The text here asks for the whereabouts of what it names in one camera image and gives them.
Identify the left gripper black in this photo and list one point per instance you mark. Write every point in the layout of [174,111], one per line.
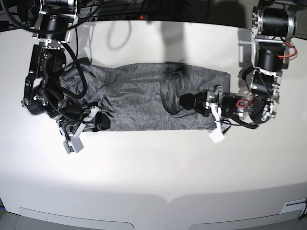
[200,102]

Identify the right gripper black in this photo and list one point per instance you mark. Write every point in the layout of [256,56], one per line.
[100,122]

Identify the grey long-sleeve T-shirt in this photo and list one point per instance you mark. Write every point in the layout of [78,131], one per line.
[145,96]

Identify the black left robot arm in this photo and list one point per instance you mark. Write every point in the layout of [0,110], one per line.
[273,27]

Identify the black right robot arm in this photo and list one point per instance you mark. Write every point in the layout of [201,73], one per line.
[43,93]

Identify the black power strip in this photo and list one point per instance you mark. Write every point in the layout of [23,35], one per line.
[130,17]

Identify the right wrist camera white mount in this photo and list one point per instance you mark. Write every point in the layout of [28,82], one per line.
[72,142]

